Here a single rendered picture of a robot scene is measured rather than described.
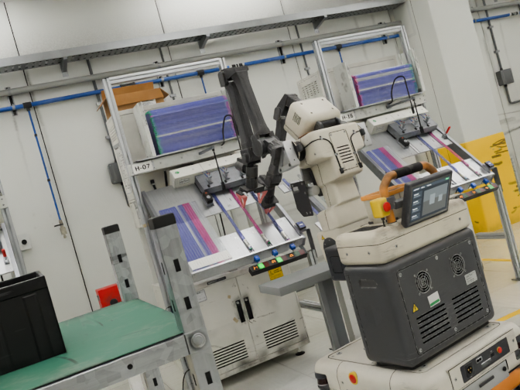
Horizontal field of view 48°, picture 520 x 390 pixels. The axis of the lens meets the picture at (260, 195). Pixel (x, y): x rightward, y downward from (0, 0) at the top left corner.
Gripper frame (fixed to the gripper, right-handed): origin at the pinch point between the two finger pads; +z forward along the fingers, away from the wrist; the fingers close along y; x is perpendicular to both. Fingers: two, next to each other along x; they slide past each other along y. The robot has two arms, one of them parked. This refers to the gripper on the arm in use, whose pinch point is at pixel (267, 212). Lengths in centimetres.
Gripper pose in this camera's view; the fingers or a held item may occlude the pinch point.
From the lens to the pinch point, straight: 337.6
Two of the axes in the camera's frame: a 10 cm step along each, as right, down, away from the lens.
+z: -0.7, 7.5, 6.6
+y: -8.8, 2.6, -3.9
